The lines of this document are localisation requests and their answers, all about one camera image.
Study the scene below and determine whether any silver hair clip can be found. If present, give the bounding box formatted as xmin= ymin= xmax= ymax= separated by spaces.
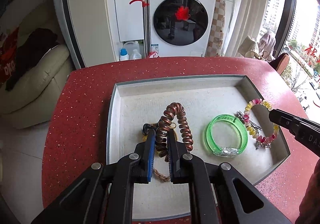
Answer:
xmin=236 ymin=111 xmax=262 ymax=130

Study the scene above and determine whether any white cabinet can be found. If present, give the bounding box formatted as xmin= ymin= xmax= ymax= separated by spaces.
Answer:
xmin=67 ymin=0 xmax=144 ymax=68

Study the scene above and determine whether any gold green jewelry piece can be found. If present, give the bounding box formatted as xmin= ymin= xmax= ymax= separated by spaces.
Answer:
xmin=141 ymin=122 xmax=180 ymax=142

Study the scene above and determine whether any grey jewelry tray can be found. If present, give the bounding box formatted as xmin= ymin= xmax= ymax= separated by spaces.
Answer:
xmin=106 ymin=75 xmax=291 ymax=222

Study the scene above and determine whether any checkered hanging cloth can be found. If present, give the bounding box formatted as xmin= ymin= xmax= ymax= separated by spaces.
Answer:
xmin=206 ymin=0 xmax=226 ymax=57

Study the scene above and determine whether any white cloth by window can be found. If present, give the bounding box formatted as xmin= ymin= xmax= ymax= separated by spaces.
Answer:
xmin=237 ymin=31 xmax=277 ymax=62

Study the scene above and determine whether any beige sofa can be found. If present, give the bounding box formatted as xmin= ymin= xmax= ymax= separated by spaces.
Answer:
xmin=1 ymin=44 xmax=73 ymax=129

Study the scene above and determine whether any black garment on sofa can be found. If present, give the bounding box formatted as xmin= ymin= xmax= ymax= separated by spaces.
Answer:
xmin=5 ymin=28 xmax=58 ymax=91

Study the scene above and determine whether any brown spiral hair tie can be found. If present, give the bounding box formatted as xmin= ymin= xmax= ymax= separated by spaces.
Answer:
xmin=154 ymin=102 xmax=194 ymax=162

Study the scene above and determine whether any white washing machine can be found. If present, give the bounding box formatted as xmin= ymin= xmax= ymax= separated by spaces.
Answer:
xmin=149 ymin=0 xmax=216 ymax=57

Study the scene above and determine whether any translucent plastic jug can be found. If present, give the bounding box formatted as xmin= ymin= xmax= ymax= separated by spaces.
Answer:
xmin=123 ymin=41 xmax=142 ymax=60

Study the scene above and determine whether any pink yellow beaded bracelet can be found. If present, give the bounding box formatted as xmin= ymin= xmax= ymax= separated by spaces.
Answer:
xmin=242 ymin=98 xmax=281 ymax=144

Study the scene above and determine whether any white detergent bottle blue cap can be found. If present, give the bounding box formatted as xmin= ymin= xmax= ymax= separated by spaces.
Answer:
xmin=119 ymin=48 xmax=130 ymax=61

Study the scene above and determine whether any red handled mop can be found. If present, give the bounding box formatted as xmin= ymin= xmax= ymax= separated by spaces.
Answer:
xmin=129 ymin=0 xmax=151 ymax=58

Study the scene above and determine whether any green translucent bangle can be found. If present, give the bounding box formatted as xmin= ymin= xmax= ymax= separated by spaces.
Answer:
xmin=205 ymin=114 xmax=248 ymax=157

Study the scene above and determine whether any brown chair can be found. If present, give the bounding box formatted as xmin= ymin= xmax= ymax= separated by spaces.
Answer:
xmin=269 ymin=53 xmax=290 ymax=75

